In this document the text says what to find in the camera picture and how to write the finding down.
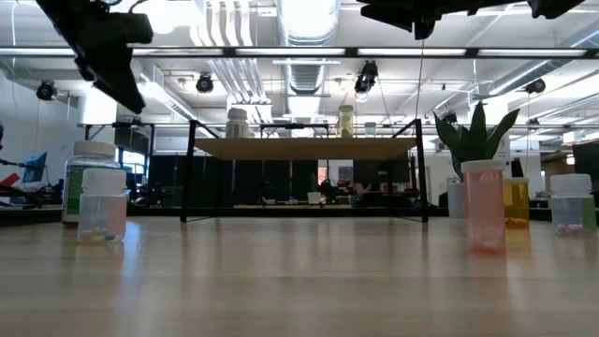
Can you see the small clear bottle green label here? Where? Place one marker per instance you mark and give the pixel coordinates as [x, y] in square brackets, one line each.
[572, 210]

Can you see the black hanging overhead camera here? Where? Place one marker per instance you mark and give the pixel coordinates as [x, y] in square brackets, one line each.
[366, 77]

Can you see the blue monitor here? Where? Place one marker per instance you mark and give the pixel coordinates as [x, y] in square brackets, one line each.
[35, 167]

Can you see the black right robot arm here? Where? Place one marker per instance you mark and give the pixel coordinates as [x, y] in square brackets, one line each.
[557, 7]

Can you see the black monitor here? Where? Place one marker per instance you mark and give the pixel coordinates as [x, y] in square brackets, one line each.
[587, 159]

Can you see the pink vial white cap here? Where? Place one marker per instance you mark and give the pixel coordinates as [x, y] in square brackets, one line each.
[484, 210]

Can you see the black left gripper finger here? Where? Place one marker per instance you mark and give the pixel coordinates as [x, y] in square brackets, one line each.
[114, 75]

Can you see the round silver ventilation duct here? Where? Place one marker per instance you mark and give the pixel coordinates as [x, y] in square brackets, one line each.
[306, 23]

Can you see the white cup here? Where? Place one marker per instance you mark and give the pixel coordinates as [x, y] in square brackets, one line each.
[314, 197]

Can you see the large green-label bottle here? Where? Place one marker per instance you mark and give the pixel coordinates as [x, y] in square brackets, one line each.
[82, 187]

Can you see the yellow-green vial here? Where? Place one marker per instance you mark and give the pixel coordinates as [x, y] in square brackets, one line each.
[346, 124]

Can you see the wooden shelf black metal frame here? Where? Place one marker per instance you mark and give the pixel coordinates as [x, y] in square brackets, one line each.
[304, 149]

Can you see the green snake plant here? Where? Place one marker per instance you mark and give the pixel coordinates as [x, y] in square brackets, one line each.
[477, 140]

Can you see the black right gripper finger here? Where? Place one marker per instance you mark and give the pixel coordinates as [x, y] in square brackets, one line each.
[398, 11]

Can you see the orange vial white cap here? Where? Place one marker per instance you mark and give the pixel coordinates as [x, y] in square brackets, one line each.
[517, 206]

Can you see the black ceiling spot lamp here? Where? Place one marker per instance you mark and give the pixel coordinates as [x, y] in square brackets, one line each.
[204, 83]
[535, 85]
[46, 90]

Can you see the black metal rig frame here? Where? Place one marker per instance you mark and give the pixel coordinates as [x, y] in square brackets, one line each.
[351, 52]

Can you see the small clear bottle pink label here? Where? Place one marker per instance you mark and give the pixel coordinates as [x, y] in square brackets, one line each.
[103, 210]

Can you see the white opaque bottle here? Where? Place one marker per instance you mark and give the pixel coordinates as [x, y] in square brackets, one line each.
[237, 125]

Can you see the white round plant pot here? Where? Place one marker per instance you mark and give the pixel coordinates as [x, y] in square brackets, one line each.
[455, 201]

